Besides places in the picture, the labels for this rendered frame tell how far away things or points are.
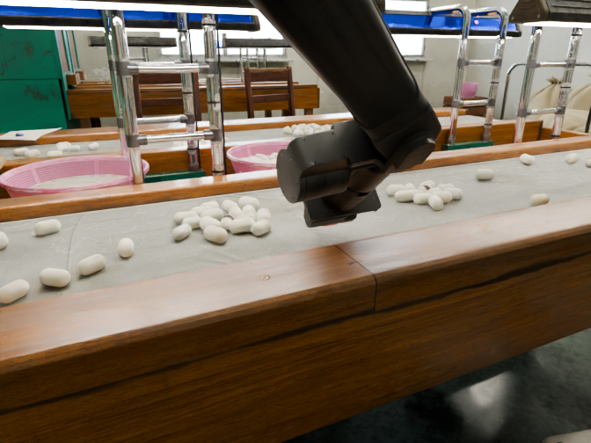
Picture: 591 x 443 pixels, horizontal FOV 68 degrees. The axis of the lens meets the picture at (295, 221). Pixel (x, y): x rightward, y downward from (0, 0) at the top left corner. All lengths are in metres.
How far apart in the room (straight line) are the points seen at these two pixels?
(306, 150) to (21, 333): 0.29
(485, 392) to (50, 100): 2.96
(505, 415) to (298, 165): 1.22
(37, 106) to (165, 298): 2.99
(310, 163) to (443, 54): 6.82
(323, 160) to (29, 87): 3.04
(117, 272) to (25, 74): 2.86
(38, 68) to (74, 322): 2.98
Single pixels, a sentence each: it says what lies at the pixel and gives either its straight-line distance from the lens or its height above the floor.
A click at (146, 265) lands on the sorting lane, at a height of 0.74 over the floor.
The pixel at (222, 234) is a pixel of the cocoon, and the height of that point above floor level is 0.76.
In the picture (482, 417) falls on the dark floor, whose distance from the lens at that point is 1.48.
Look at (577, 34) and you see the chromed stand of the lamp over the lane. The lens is 1.42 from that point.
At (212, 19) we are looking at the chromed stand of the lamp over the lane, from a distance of 0.84.
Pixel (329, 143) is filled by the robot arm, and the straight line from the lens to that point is 0.43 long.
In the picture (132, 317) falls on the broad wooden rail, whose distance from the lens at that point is 0.42.
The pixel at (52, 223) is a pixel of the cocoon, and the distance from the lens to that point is 0.71.
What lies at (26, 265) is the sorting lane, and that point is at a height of 0.74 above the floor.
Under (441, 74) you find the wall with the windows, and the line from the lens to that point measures 7.21.
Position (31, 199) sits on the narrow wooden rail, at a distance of 0.81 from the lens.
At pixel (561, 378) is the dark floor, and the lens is 1.73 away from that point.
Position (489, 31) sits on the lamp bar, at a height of 1.06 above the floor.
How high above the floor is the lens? 0.98
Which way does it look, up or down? 21 degrees down
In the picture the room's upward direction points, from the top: straight up
